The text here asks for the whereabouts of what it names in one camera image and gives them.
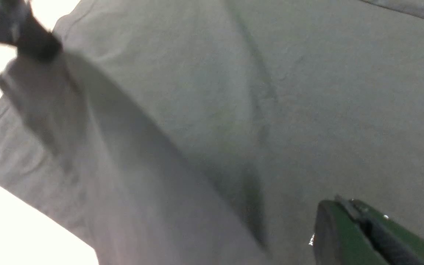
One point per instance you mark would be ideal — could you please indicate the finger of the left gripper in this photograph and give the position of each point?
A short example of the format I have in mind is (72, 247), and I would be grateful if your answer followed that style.
(19, 28)

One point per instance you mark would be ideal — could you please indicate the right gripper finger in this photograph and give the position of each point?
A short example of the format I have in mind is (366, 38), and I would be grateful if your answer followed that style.
(351, 232)

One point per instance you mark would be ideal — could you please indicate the gray long-sleeve top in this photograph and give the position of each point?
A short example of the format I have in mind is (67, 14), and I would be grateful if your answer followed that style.
(206, 132)

